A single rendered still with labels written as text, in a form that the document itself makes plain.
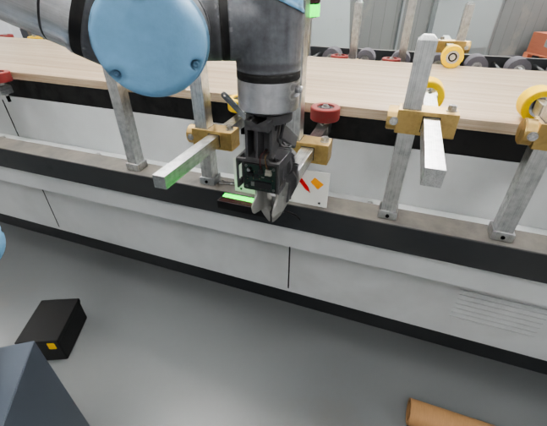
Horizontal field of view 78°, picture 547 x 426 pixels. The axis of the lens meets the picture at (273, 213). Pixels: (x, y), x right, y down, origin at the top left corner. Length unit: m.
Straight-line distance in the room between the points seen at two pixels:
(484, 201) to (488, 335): 0.55
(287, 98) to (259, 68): 0.05
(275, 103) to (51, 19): 0.26
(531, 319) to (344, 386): 0.65
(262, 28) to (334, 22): 5.12
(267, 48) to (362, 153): 0.64
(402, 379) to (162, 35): 1.32
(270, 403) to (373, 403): 0.35
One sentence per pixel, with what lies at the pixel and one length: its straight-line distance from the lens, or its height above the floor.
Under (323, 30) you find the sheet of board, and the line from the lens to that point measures 5.50.
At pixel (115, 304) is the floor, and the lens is 1.70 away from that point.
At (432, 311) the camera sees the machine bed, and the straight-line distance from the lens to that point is 1.40.
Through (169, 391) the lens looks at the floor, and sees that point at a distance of 1.39.
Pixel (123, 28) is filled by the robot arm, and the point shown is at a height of 1.15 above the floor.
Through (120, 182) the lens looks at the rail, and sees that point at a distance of 1.18.
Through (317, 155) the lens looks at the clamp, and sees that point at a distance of 0.82.
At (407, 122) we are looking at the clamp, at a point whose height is 0.95.
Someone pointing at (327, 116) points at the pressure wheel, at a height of 0.89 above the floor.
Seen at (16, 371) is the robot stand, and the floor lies 0.60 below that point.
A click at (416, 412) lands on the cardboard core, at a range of 1.30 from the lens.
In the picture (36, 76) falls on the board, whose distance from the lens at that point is 1.62.
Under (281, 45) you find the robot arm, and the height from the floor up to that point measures 1.12.
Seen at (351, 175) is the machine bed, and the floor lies 0.69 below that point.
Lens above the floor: 1.18
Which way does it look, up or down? 34 degrees down
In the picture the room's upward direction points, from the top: straight up
